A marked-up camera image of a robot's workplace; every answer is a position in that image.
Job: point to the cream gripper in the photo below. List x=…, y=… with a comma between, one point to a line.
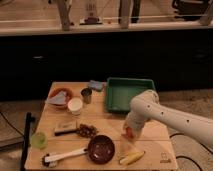
x=136, y=128

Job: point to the red apple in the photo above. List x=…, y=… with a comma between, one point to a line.
x=129, y=133

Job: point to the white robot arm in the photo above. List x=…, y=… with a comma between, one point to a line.
x=147, y=106

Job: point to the metal cup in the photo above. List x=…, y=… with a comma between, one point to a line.
x=87, y=95

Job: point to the white paper cup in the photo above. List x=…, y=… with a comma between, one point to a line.
x=75, y=106

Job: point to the green plastic cup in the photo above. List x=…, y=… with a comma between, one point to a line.
x=38, y=140

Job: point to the yellow banana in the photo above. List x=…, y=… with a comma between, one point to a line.
x=131, y=158

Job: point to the green plastic tray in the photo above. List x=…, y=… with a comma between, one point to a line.
x=120, y=91

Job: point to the dark brown bowl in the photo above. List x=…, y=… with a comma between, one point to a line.
x=101, y=149

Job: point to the pile of brown nuts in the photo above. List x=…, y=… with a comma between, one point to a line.
x=87, y=131

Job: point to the blue sponge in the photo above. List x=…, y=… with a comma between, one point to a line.
x=96, y=85

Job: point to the grey folded cloth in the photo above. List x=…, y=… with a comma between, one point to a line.
x=58, y=99

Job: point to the black stand left of table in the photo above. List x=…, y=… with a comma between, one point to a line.
x=28, y=121

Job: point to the wooden block with black handle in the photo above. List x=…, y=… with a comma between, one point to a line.
x=65, y=128

